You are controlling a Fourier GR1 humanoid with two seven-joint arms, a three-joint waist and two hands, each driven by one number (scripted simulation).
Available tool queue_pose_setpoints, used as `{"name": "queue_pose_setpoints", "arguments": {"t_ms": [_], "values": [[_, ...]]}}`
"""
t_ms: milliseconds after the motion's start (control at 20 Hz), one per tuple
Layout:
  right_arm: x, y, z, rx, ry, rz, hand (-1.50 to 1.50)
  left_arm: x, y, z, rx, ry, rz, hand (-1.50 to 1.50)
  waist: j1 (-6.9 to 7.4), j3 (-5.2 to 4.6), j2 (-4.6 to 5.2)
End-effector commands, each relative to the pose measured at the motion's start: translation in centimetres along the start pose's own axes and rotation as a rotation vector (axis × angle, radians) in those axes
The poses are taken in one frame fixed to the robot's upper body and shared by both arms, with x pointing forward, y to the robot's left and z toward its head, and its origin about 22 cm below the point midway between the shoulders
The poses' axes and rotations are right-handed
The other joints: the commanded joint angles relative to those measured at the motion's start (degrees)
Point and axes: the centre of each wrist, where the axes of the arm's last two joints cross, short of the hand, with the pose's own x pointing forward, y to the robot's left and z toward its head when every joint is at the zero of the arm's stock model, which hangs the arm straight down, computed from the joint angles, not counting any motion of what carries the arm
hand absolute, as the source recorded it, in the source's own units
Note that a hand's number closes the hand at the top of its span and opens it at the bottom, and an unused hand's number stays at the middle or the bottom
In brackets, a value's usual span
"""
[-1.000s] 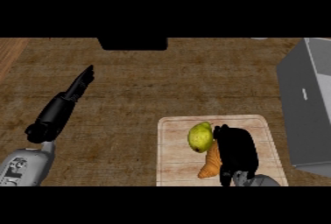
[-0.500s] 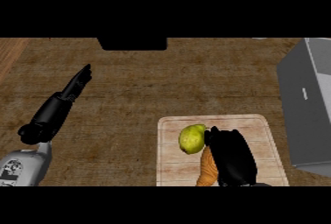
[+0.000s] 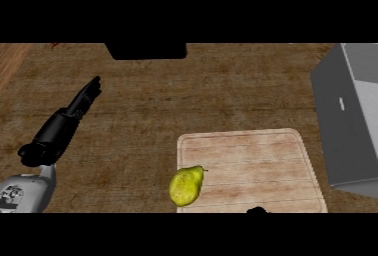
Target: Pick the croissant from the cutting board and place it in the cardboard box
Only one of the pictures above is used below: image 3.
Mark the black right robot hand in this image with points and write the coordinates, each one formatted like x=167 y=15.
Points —
x=255 y=210

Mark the black box-shaped appliance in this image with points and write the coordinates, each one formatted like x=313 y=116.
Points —
x=146 y=51

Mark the yellow-green pear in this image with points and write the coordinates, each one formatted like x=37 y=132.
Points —
x=186 y=185

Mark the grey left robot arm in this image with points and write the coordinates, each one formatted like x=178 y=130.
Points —
x=23 y=193

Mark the pale wooden cutting board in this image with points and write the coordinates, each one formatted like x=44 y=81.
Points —
x=255 y=166

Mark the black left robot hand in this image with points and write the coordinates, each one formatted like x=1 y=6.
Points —
x=57 y=131

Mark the grey open box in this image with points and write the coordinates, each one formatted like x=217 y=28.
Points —
x=344 y=116

